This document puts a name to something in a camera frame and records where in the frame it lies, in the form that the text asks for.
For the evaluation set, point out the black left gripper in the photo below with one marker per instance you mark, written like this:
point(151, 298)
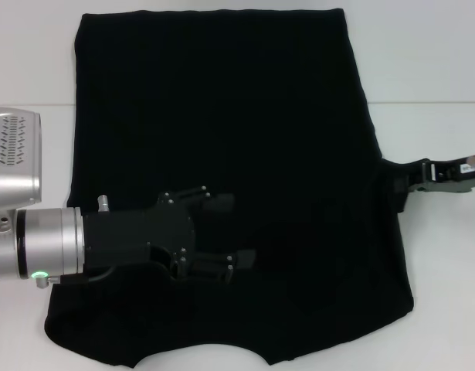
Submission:
point(136, 235)

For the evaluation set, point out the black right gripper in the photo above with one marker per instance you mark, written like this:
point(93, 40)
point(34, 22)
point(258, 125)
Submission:
point(455, 181)

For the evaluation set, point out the black shirt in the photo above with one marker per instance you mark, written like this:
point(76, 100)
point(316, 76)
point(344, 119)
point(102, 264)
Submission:
point(229, 116)

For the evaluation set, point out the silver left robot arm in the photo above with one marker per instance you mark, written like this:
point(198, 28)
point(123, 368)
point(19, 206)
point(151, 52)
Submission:
point(48, 239)

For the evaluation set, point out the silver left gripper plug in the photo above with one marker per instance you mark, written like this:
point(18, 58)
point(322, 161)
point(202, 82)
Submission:
point(103, 204)

